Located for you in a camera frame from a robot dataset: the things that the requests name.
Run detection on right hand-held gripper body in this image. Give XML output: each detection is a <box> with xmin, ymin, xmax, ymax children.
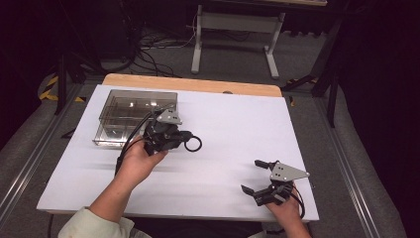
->
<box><xmin>252</xmin><ymin>161</ymin><xmax>311</xmax><ymax>207</ymax></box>

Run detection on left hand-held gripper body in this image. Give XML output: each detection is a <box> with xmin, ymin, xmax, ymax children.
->
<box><xmin>143</xmin><ymin>108</ymin><xmax>186</xmax><ymax>157</ymax></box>

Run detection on black ring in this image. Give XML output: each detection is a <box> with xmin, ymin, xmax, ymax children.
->
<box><xmin>183</xmin><ymin>135</ymin><xmax>203</xmax><ymax>153</ymax></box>

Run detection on clear plastic drawer organiser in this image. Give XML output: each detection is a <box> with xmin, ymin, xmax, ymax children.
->
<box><xmin>98</xmin><ymin>88</ymin><xmax>179</xmax><ymax>140</ymax></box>

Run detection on clear plastic drawer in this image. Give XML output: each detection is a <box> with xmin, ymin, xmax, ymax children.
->
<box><xmin>92</xmin><ymin>122</ymin><xmax>150</xmax><ymax>148</ymax></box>

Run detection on person's right hand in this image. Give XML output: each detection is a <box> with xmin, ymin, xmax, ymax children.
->
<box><xmin>265</xmin><ymin>192</ymin><xmax>303</xmax><ymax>222</ymax></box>

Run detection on person's left hand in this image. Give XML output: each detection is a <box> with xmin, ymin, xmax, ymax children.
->
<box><xmin>115</xmin><ymin>135</ymin><xmax>169</xmax><ymax>191</ymax></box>

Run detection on white table sheet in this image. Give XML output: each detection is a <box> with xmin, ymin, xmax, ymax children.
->
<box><xmin>36</xmin><ymin>83</ymin><xmax>321</xmax><ymax>222</ymax></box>

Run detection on wooden table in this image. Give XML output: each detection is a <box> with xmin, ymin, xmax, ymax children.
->
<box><xmin>102</xmin><ymin>72</ymin><xmax>283</xmax><ymax>98</ymax></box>

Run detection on person's dark trousers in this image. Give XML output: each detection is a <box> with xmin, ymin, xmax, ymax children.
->
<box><xmin>127</xmin><ymin>216</ymin><xmax>263</xmax><ymax>238</ymax></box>

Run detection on black metal stand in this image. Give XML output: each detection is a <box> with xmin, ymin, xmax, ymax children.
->
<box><xmin>53</xmin><ymin>49</ymin><xmax>87</xmax><ymax>116</ymax></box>
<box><xmin>280</xmin><ymin>14</ymin><xmax>346</xmax><ymax>129</ymax></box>

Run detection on yellow black hazard tape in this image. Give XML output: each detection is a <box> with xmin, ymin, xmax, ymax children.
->
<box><xmin>38</xmin><ymin>75</ymin><xmax>87</xmax><ymax>103</ymax></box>

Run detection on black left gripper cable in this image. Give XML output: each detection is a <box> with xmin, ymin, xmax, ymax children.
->
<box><xmin>114</xmin><ymin>111</ymin><xmax>157</xmax><ymax>177</ymax></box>

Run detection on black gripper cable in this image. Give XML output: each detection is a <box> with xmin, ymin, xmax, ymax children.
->
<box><xmin>289</xmin><ymin>185</ymin><xmax>307</xmax><ymax>220</ymax></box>
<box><xmin>114</xmin><ymin>111</ymin><xmax>157</xmax><ymax>177</ymax></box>

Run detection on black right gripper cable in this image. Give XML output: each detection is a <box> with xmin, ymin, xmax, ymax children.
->
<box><xmin>289</xmin><ymin>185</ymin><xmax>307</xmax><ymax>220</ymax></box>

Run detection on aluminium floor rail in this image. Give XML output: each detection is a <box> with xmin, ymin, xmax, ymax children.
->
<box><xmin>315</xmin><ymin>97</ymin><xmax>385</xmax><ymax>238</ymax></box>
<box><xmin>0</xmin><ymin>83</ymin><xmax>84</xmax><ymax>221</ymax></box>

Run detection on bundle of floor cables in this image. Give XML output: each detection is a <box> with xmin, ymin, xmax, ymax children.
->
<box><xmin>127</xmin><ymin>29</ymin><xmax>199</xmax><ymax>79</ymax></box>

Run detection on white metal desk frame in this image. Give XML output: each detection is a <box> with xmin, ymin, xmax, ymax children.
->
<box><xmin>190</xmin><ymin>3</ymin><xmax>287</xmax><ymax>80</ymax></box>

